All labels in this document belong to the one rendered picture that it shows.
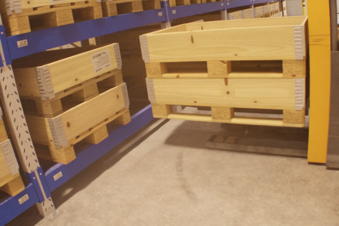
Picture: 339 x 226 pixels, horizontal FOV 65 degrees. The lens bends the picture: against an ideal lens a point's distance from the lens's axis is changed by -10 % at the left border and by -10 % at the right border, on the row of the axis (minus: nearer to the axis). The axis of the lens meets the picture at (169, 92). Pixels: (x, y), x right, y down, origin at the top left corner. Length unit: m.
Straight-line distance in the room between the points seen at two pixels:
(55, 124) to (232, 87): 1.21
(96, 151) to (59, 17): 1.03
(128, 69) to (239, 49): 2.03
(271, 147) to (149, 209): 1.03
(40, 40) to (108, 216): 1.19
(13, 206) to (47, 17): 1.23
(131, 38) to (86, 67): 1.53
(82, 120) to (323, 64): 1.66
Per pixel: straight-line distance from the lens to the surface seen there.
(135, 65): 3.66
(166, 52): 2.21
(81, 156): 2.22
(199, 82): 2.15
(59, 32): 2.04
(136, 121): 2.68
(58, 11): 2.04
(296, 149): 2.31
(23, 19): 1.86
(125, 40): 3.67
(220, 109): 2.16
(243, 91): 2.06
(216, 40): 2.03
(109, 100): 2.35
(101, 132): 2.29
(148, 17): 2.86
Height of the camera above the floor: 1.18
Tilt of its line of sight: 16 degrees down
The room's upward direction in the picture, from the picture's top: 8 degrees counter-clockwise
